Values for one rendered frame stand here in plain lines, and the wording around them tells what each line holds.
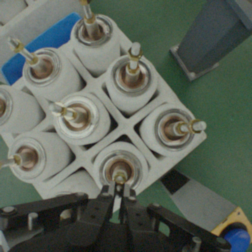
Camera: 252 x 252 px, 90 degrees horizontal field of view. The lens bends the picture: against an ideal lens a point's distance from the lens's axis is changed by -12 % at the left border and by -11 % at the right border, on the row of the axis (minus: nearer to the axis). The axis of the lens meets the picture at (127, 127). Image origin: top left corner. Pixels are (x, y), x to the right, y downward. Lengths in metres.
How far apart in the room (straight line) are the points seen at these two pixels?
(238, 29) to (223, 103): 0.31
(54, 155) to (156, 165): 0.21
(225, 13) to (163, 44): 0.28
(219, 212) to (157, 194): 0.31
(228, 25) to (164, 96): 0.21
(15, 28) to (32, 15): 0.06
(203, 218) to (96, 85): 0.33
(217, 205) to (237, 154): 0.40
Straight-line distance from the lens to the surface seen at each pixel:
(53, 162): 0.28
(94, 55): 0.30
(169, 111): 0.25
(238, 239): 0.26
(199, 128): 0.17
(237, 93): 0.68
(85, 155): 0.33
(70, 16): 0.56
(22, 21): 0.53
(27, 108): 0.34
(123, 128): 0.31
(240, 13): 0.37
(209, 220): 0.27
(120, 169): 0.22
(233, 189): 0.68
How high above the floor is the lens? 0.49
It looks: 86 degrees down
